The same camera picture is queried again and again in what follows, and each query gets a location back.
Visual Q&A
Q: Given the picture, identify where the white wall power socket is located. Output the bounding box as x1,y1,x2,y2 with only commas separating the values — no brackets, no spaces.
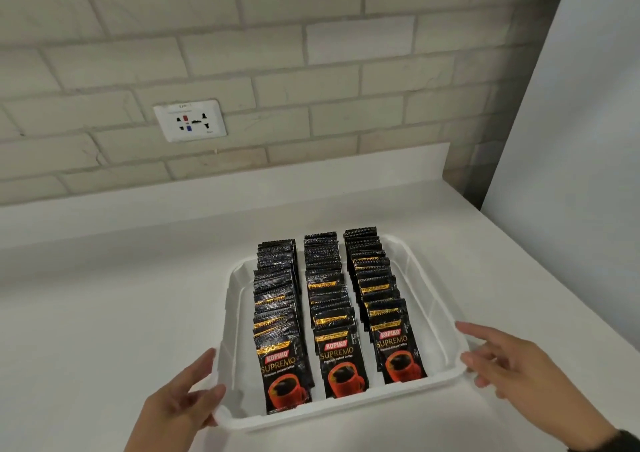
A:
153,99,227,143

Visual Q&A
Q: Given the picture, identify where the person's right hand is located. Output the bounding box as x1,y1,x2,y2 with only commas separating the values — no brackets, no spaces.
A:
455,321,619,451

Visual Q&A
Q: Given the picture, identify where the person's left hand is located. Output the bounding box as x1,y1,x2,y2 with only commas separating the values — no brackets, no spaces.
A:
125,348,227,452

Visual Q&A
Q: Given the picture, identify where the white cabinet side panel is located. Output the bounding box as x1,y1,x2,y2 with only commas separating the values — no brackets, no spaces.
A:
481,0,640,352

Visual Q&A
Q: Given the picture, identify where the white plastic tray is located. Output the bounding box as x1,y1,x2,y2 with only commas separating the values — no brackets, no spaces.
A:
212,234,471,432

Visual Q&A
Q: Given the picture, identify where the person's right forearm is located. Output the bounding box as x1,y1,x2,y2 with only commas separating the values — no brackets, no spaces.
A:
567,429,640,452

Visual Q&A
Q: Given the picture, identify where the row of black coffee sachets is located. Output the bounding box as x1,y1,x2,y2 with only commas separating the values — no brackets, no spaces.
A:
303,232,370,400
251,239,315,415
343,227,428,385

